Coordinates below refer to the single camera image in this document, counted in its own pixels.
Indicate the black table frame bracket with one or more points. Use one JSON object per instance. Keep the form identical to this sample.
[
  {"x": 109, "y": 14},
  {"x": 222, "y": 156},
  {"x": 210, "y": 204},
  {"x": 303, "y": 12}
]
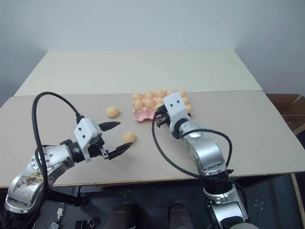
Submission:
[{"x": 69, "y": 198}]

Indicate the light wooden table leg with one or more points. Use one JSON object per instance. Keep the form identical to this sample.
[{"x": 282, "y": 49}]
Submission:
[{"x": 298, "y": 202}]

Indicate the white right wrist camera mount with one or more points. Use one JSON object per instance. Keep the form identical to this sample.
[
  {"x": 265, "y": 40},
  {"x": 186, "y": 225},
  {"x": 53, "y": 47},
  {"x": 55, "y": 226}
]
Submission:
[{"x": 175, "y": 107}]

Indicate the white crumpled scrap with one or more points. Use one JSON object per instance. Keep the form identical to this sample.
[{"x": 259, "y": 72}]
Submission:
[{"x": 60, "y": 212}]

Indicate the dark rounded shape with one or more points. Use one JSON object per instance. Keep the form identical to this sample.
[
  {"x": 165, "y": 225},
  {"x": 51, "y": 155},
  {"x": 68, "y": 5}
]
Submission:
[{"x": 178, "y": 214}]

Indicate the pink egg carton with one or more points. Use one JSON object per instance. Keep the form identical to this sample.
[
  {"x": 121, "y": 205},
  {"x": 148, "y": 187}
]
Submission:
[{"x": 143, "y": 115}]

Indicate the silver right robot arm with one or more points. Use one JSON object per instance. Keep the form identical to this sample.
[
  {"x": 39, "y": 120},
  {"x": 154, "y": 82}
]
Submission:
[{"x": 207, "y": 148}]

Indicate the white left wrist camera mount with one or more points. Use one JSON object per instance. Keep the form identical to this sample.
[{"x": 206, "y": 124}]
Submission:
[{"x": 87, "y": 128}]

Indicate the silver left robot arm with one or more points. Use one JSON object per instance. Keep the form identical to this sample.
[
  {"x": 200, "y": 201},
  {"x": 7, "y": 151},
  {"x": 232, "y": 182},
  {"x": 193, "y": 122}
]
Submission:
[{"x": 55, "y": 157}]

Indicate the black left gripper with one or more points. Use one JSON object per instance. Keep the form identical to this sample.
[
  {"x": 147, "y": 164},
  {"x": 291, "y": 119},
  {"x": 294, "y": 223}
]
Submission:
[{"x": 96, "y": 148}]

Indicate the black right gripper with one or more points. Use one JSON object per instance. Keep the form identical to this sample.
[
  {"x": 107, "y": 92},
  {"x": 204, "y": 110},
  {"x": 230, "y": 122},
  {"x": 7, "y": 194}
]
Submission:
[{"x": 164, "y": 120}]

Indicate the black device on floor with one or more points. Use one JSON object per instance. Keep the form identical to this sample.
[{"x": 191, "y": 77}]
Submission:
[{"x": 87, "y": 223}]

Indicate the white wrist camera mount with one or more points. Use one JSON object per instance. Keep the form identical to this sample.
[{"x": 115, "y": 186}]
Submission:
[
  {"x": 175, "y": 107},
  {"x": 87, "y": 128}
]

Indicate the grey small box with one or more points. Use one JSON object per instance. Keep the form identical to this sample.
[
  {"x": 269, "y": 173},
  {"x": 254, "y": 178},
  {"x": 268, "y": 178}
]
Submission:
[{"x": 54, "y": 225}]

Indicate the brown cardboard box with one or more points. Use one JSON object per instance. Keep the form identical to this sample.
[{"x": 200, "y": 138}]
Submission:
[{"x": 289, "y": 109}]

